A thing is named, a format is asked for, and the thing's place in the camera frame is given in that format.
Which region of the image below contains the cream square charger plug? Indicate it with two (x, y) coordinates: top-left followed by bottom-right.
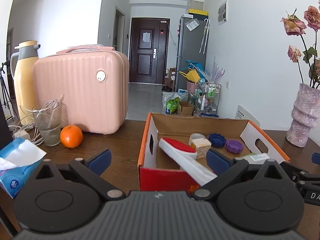
(190, 138), (212, 159)

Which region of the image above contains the orange red cardboard box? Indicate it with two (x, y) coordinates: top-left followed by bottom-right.
(138, 113), (290, 193)

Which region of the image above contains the grey refrigerator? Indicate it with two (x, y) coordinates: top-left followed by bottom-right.
(175, 17), (206, 92)

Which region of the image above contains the purple textured vase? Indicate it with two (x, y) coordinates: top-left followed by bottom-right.
(286, 83), (319, 148)

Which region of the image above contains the yellow thermos jug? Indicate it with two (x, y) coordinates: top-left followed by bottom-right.
(10, 40), (40, 125)

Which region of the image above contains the dried pink rose bouquet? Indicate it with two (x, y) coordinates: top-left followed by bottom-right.
(280, 5), (319, 89)

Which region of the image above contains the small brown cardboard box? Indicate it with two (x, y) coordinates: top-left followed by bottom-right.
(177, 101), (194, 116)

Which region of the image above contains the pink hard suitcase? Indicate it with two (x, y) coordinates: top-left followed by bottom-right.
(33, 45), (129, 134)

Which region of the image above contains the yellow box on refrigerator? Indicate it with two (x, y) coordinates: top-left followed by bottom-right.
(188, 9), (208, 16)

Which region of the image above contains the white medicine bottle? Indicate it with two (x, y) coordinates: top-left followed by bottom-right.
(242, 153), (269, 165)

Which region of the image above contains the white umbrella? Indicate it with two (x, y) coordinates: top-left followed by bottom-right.
(199, 18), (210, 54)

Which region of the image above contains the white cable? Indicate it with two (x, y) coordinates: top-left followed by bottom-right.
(10, 93), (65, 146)

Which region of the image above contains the blue ribbed bottle cap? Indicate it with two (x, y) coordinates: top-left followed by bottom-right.
(208, 133), (227, 148)

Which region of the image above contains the red white lint brush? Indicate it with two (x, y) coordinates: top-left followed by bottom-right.
(158, 137), (217, 186)

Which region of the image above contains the green plastic bag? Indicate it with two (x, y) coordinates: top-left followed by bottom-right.
(165, 97), (180, 115)

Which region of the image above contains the clear glass cup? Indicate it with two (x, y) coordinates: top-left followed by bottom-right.
(32, 100), (61, 146)

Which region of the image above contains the white tape roll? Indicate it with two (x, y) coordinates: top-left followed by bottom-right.
(188, 133), (206, 146)

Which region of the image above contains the orange fruit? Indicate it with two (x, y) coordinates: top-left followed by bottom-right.
(60, 125), (83, 148)

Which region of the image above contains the purple ribbed cap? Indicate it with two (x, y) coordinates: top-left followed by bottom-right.
(225, 140), (244, 154)

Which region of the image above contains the metal trolley rack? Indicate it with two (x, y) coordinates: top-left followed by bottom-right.
(196, 82), (221, 118)

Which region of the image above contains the dark brown entrance door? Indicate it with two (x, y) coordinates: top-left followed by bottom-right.
(130, 17), (170, 85)

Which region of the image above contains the blue tissue pack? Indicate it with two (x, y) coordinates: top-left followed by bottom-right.
(0, 138), (46, 198)

